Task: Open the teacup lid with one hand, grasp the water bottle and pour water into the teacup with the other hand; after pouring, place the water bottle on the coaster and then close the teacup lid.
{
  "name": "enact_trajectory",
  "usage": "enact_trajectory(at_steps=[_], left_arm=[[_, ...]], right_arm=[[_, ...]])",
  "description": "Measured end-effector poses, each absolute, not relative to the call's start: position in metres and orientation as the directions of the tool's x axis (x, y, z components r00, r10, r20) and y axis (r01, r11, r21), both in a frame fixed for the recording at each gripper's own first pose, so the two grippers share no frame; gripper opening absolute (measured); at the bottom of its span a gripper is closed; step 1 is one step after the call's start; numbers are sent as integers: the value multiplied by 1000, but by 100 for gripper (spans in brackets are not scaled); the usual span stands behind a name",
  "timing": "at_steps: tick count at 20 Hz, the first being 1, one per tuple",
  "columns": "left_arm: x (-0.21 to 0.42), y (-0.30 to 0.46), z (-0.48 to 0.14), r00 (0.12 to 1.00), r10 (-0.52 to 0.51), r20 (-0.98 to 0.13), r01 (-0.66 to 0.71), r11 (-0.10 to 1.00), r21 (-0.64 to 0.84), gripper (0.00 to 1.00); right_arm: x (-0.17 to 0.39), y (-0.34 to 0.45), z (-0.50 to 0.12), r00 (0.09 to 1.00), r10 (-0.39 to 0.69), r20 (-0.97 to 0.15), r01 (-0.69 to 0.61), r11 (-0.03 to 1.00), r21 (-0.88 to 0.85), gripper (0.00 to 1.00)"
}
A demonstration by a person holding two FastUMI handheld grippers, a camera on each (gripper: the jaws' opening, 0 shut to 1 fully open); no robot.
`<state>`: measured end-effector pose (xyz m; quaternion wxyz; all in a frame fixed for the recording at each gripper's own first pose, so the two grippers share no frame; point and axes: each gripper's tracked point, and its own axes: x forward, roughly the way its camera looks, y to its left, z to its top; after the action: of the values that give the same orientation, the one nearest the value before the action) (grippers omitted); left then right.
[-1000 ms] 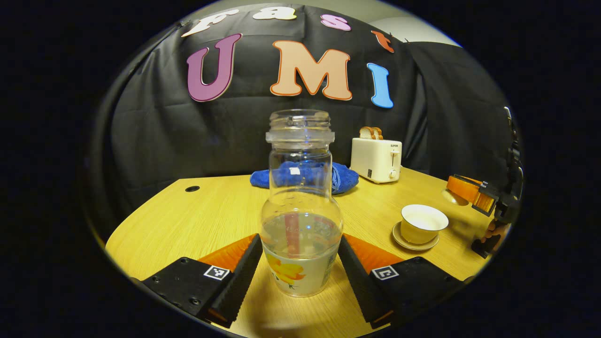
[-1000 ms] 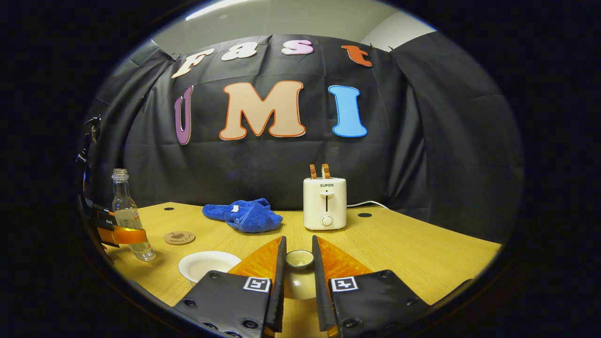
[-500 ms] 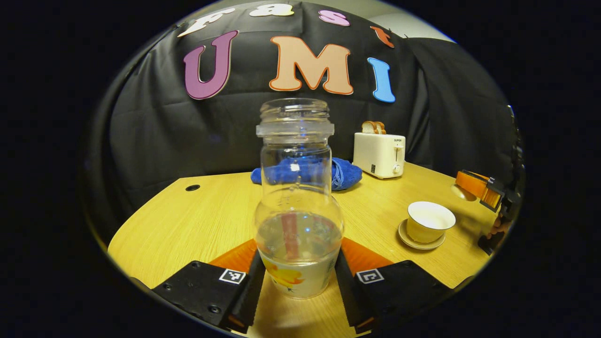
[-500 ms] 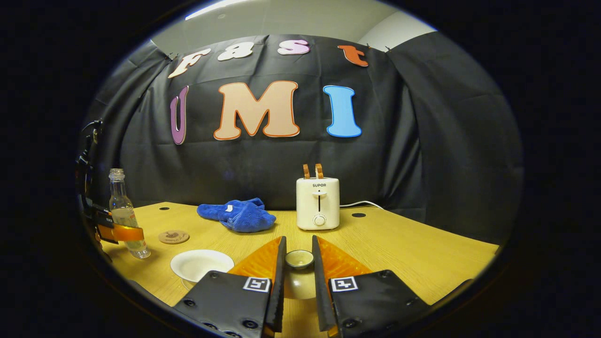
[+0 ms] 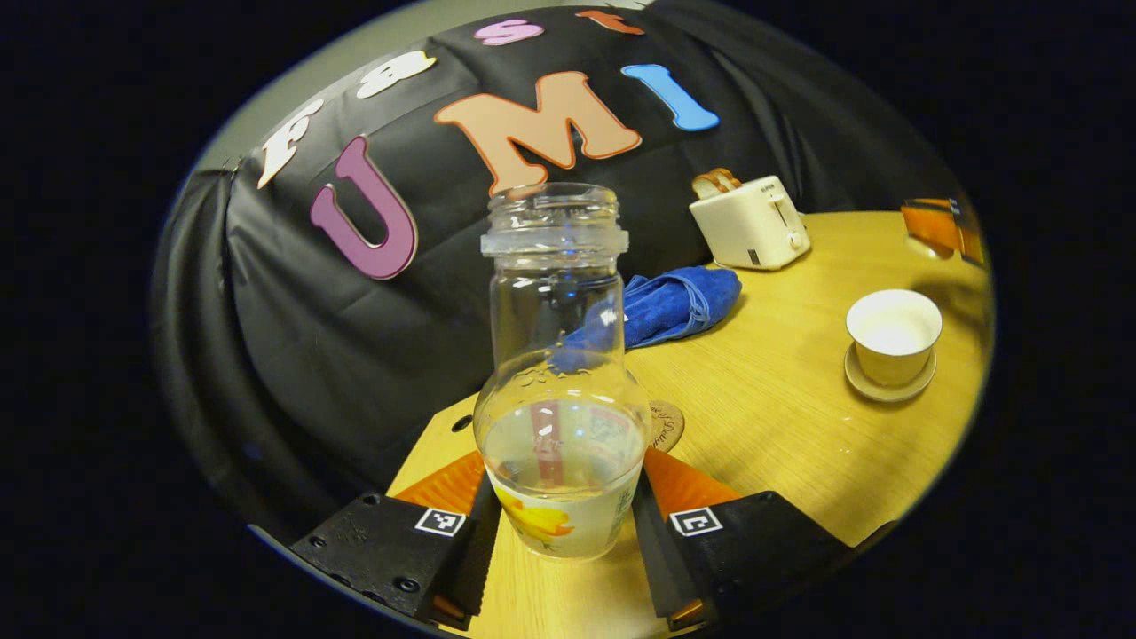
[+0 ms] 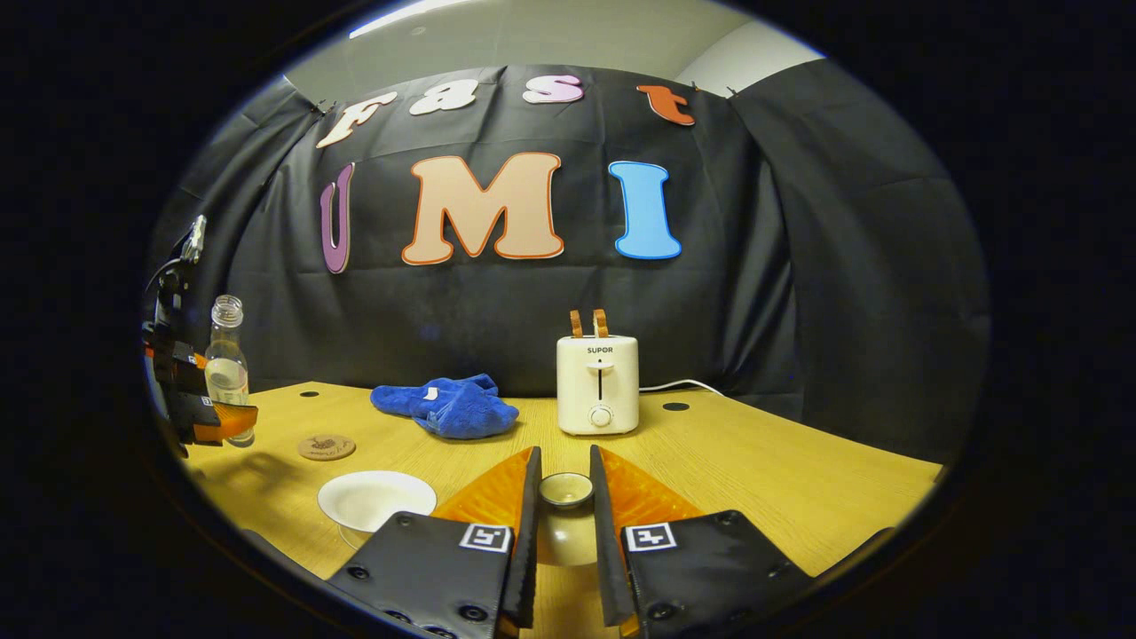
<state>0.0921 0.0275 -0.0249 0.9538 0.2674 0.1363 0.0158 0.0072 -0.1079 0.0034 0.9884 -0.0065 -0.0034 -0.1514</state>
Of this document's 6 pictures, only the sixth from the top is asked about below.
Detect blue towel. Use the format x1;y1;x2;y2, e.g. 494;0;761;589
370;374;520;440

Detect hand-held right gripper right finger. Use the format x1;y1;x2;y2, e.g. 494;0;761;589
589;445;813;639

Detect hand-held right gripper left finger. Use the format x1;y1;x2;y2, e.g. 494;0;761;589
327;446;543;639

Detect round cork coaster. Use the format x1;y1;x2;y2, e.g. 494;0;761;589
297;433;357;462

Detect white toaster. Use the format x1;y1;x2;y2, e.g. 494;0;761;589
556;335;640;436

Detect cream ceramic teacup lid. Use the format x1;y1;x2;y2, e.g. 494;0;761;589
532;472;604;569

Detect clear plastic water bottle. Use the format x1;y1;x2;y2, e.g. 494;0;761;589
204;295;256;447

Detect black backdrop cloth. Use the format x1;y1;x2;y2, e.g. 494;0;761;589
146;60;990;462

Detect cream ceramic teacup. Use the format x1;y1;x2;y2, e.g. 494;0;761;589
317;470;438;549

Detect white power cable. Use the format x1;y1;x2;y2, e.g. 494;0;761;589
638;379;724;397

